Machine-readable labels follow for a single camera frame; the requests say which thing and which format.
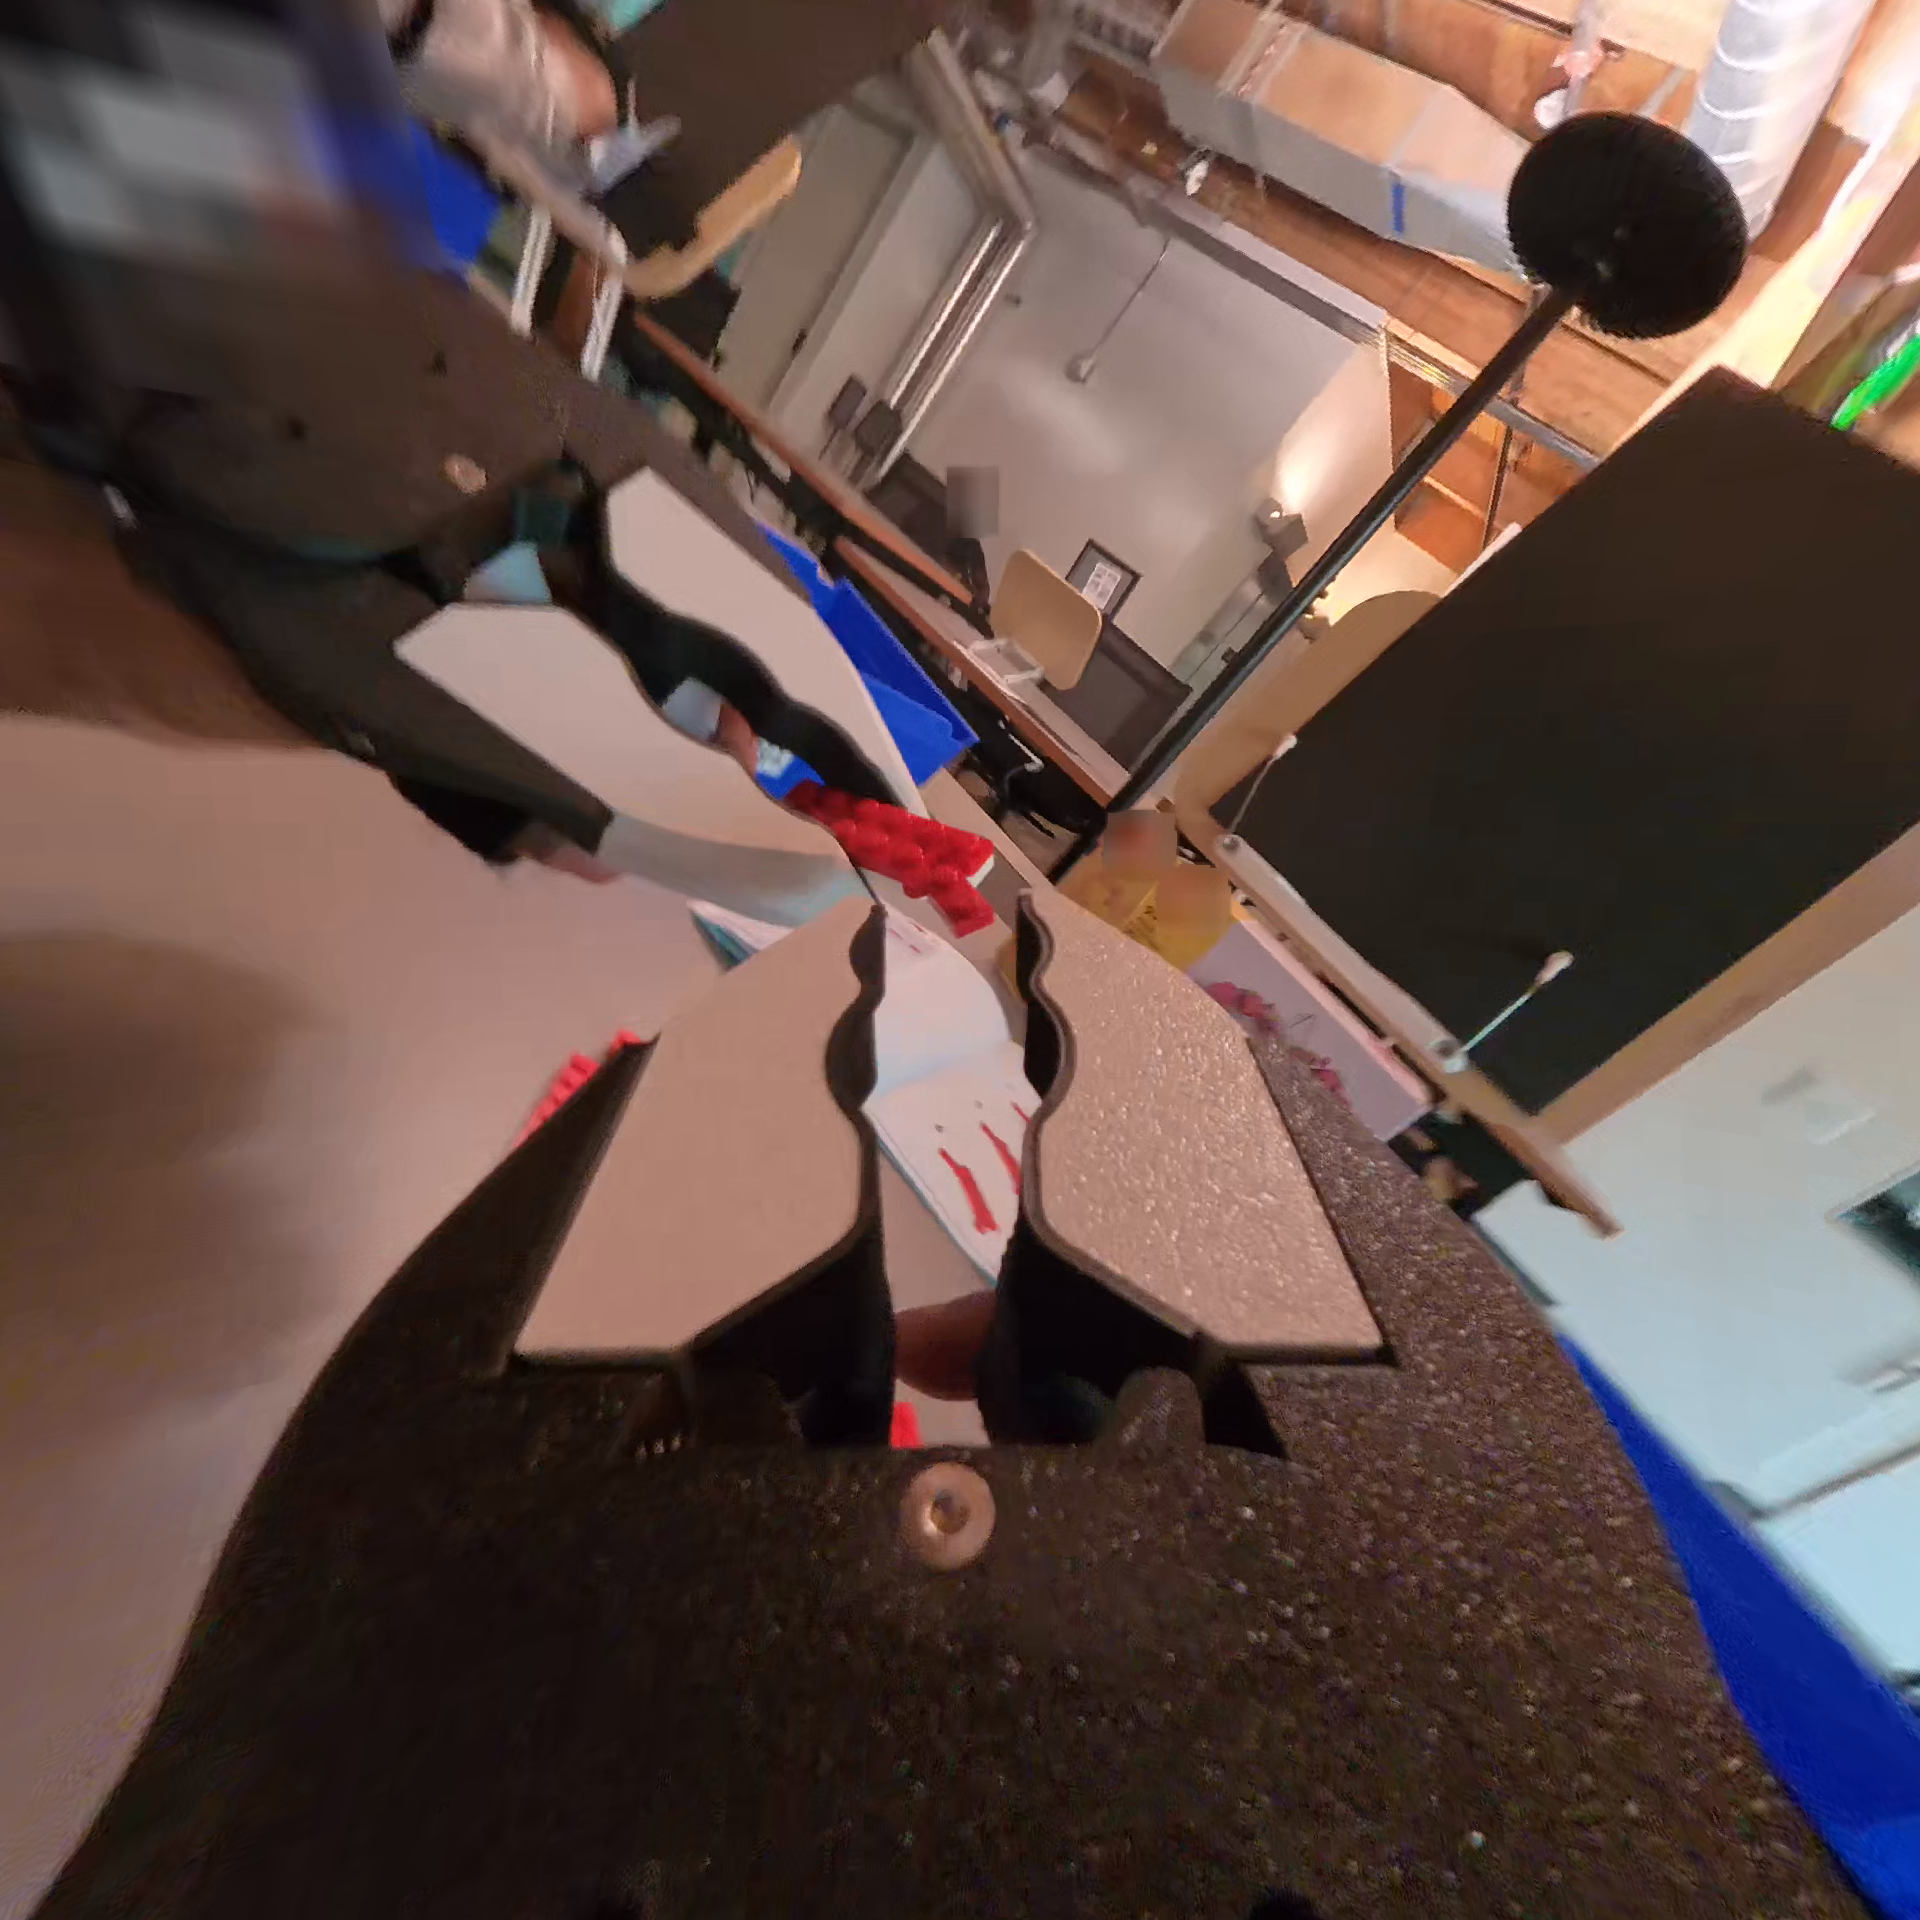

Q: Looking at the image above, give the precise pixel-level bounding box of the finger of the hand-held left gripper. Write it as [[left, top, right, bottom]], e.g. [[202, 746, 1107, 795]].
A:
[[599, 464, 934, 846], [391, 597, 880, 929]]

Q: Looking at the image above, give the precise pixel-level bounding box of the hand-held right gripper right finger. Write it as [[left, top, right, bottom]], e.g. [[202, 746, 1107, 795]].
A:
[[978, 889, 1394, 1446]]

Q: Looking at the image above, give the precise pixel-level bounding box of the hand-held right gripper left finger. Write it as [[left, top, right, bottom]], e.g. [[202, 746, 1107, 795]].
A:
[[512, 894, 898, 1445]]

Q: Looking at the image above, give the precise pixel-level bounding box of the red brick assembly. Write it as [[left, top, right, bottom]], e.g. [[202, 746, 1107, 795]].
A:
[[791, 778, 1000, 940]]

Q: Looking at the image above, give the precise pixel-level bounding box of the grey desk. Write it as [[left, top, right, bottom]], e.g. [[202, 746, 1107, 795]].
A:
[[0, 450, 1053, 1920]]

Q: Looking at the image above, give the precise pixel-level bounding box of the red brick piece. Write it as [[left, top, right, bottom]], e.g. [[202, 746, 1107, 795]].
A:
[[520, 1027, 647, 1145]]

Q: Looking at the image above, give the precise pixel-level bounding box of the blue plastic bin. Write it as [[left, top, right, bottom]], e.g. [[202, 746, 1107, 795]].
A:
[[758, 525, 978, 786], [1556, 1332, 1920, 1920]]

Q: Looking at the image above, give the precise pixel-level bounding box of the yellow and white toy box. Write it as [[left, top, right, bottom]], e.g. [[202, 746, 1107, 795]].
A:
[[1056, 856, 1435, 1145]]

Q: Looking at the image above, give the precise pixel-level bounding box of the white instruction booklet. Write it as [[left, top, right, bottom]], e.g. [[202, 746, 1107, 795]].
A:
[[690, 894, 1056, 1240]]

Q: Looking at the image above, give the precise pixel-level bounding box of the light wooden chair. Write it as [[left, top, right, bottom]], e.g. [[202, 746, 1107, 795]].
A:
[[988, 548, 1107, 693]]

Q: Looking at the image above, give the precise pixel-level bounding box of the long wooden work table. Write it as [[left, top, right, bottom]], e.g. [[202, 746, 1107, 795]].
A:
[[632, 304, 1133, 808]]

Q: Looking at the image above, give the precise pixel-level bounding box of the dark cabinet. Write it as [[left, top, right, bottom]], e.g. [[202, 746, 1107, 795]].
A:
[[1053, 612, 1198, 771]]

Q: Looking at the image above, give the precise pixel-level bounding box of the black wood-framed board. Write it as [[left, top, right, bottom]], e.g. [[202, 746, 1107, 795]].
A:
[[1173, 370, 1920, 1240]]

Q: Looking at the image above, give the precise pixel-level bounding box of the black ball on pole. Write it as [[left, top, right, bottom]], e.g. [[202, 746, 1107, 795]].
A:
[[1053, 111, 1755, 884]]

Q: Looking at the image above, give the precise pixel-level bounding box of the silver air duct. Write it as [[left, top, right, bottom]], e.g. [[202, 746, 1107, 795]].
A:
[[1151, 0, 1536, 276]]

